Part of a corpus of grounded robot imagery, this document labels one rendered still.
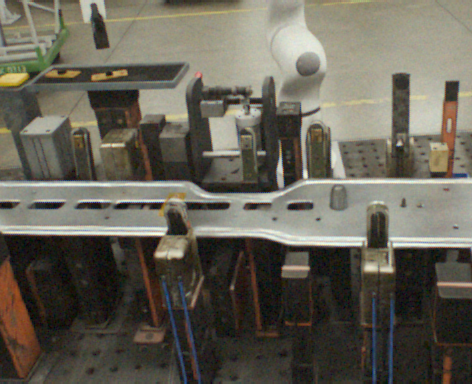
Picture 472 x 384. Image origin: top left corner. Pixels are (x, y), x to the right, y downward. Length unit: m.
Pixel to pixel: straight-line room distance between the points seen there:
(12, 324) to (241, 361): 0.46
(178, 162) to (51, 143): 0.28
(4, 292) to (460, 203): 0.89
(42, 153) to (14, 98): 0.24
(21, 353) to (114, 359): 0.18
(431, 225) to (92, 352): 0.77
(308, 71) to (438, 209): 0.52
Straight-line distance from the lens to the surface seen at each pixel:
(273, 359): 1.28
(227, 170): 1.38
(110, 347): 1.38
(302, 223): 1.11
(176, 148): 1.33
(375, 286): 0.95
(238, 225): 1.12
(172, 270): 1.02
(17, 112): 1.63
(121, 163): 1.35
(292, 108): 1.29
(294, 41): 1.48
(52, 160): 1.41
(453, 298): 1.00
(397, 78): 1.17
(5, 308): 1.28
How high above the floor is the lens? 1.64
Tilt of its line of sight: 28 degrees down
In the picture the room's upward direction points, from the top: 4 degrees counter-clockwise
